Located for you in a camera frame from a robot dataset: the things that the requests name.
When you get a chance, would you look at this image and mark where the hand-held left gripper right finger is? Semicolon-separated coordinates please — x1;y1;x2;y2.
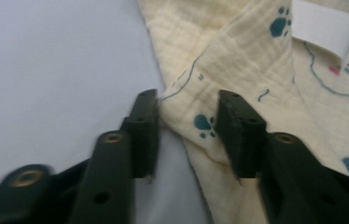
216;89;349;224

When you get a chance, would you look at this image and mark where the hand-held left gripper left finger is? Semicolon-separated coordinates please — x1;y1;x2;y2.
69;88;161;224

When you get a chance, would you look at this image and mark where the cream paw print cloth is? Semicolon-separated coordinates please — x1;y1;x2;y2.
136;0;349;224

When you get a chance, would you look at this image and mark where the white table mat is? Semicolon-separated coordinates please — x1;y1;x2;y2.
0;0;216;224

